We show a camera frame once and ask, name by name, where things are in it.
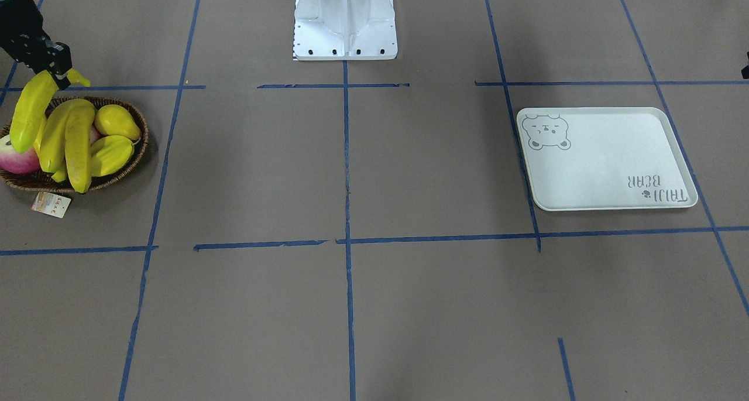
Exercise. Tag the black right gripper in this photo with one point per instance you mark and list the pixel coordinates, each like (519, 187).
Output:
(23, 33)

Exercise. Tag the yellow banana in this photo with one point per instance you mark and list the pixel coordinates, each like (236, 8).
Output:
(51, 149)
(107, 155)
(77, 154)
(29, 121)

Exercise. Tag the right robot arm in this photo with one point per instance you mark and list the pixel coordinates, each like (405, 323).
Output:
(24, 40)

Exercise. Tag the paper price tag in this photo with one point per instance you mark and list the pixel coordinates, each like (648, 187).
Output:
(51, 204)

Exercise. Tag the woven brown basket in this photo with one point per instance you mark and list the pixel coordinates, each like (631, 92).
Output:
(43, 182)

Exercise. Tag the white bear tray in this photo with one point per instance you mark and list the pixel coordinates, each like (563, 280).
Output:
(603, 159)

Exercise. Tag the pink apple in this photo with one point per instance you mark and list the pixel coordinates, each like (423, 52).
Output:
(15, 162)
(94, 135)

